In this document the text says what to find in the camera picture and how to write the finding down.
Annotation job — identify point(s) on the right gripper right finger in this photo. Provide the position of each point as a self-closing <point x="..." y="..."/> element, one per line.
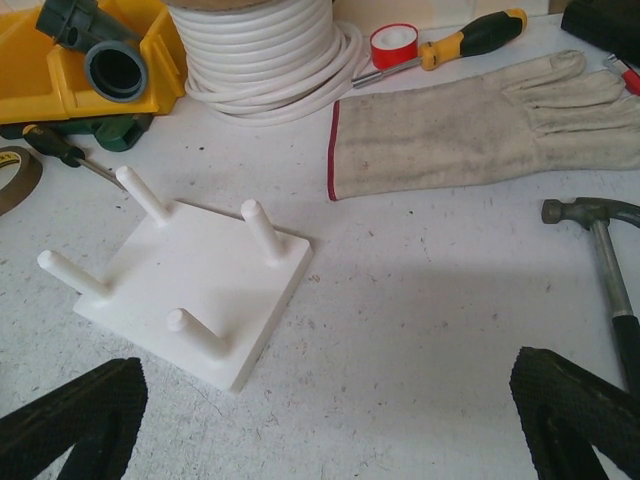
<point x="568" y="414"/>

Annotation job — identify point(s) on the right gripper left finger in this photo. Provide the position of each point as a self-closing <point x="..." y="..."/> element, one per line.
<point x="95" y="418"/>

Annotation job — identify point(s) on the steel claw hammer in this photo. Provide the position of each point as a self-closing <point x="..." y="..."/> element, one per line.
<point x="594" y="215"/>

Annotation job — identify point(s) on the brown packing tape roll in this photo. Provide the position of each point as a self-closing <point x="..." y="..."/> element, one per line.
<point x="21" y="173"/>

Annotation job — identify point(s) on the black-yellow flathead screwdriver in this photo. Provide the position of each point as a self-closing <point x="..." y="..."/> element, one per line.
<point x="49" y="143"/>

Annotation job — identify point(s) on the beige work glove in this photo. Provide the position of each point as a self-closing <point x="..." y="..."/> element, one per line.
<point x="545" y="114"/>

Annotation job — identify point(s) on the yellow storage bins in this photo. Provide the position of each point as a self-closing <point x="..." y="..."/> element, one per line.
<point x="44" y="81"/>

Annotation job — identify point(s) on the grey plastic pipe fitting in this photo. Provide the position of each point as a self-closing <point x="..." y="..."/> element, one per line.
<point x="113" y="63"/>

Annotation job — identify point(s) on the yellow-black bit driver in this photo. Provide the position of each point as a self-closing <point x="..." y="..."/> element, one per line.
<point x="482" y="36"/>

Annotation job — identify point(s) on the black case with sponge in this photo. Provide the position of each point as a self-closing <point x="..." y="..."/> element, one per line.
<point x="611" y="25"/>

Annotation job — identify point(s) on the red white tape roll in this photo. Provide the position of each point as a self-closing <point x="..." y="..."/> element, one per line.
<point x="393" y="44"/>

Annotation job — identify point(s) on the white four-peg base plate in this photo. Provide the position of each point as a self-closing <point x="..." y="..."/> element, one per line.
<point x="201" y="290"/>

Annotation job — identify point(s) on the white cable spool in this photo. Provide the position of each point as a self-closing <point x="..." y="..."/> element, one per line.
<point x="270" y="63"/>

